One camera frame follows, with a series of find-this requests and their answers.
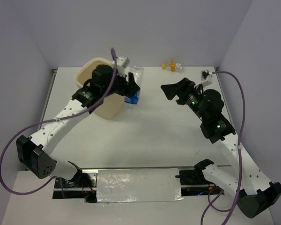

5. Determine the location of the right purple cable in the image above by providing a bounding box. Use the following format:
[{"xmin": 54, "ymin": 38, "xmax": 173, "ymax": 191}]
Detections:
[{"xmin": 201, "ymin": 71, "xmax": 246, "ymax": 225}]

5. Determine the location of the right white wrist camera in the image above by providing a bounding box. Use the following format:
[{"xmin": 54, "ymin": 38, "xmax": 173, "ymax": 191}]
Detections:
[{"xmin": 194, "ymin": 70, "xmax": 213, "ymax": 88}]

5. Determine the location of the blue label plastic bottle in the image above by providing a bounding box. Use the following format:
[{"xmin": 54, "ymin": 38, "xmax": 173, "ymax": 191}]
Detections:
[{"xmin": 124, "ymin": 66, "xmax": 144, "ymax": 109}]

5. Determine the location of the yellow label plastic bottle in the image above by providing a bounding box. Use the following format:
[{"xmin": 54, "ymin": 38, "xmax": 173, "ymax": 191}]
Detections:
[{"xmin": 161, "ymin": 61, "xmax": 183, "ymax": 73}]

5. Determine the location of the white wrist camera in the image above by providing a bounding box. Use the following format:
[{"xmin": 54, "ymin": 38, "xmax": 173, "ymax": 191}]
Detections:
[
  {"xmin": 111, "ymin": 56, "xmax": 130, "ymax": 77},
  {"xmin": 194, "ymin": 70, "xmax": 213, "ymax": 88}
]

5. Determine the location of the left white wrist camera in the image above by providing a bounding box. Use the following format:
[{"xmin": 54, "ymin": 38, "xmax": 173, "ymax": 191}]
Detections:
[{"xmin": 111, "ymin": 56, "xmax": 130, "ymax": 77}]

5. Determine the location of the cream plastic bin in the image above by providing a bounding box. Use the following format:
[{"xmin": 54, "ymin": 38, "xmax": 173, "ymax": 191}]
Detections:
[{"xmin": 74, "ymin": 57, "xmax": 125, "ymax": 120}]

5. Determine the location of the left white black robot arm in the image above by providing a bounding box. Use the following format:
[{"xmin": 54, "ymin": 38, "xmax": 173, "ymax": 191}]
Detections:
[{"xmin": 16, "ymin": 65, "xmax": 140, "ymax": 187}]

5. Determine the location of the silver foil sheet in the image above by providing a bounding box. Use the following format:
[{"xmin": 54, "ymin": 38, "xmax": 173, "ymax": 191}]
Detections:
[{"xmin": 96, "ymin": 168, "xmax": 183, "ymax": 203}]

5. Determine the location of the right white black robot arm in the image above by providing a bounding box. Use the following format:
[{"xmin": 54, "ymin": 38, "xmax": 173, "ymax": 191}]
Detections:
[{"xmin": 161, "ymin": 78, "xmax": 281, "ymax": 218}]

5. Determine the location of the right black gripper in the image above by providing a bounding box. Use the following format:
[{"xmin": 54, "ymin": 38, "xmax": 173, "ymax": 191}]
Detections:
[{"xmin": 161, "ymin": 76, "xmax": 207, "ymax": 120}]

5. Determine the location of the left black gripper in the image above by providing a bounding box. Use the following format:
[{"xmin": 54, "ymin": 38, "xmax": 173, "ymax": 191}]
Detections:
[{"xmin": 101, "ymin": 67, "xmax": 140, "ymax": 98}]

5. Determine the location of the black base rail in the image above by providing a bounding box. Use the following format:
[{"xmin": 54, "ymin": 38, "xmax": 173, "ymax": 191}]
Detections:
[{"xmin": 52, "ymin": 167, "xmax": 220, "ymax": 203}]

